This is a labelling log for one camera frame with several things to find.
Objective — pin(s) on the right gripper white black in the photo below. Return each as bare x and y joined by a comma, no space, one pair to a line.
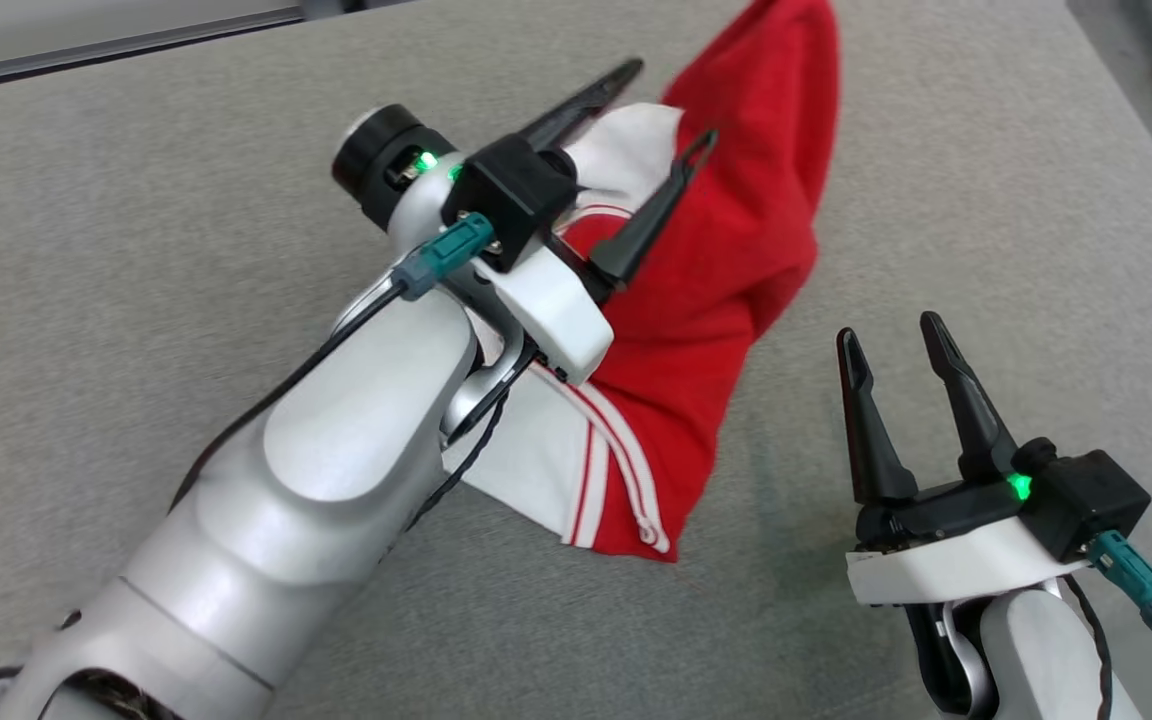
946,565

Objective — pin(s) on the grey fabric sofa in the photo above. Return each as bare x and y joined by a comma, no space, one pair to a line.
136,220

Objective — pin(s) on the red white cotton garment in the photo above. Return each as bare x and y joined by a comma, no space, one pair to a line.
736,250

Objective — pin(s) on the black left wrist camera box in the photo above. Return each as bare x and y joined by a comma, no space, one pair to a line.
511,195

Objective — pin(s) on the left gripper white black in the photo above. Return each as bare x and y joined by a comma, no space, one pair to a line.
561,310

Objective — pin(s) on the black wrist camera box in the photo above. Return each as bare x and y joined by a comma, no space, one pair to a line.
511,195
1096,500

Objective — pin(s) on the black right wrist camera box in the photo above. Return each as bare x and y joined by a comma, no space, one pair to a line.
1096,500

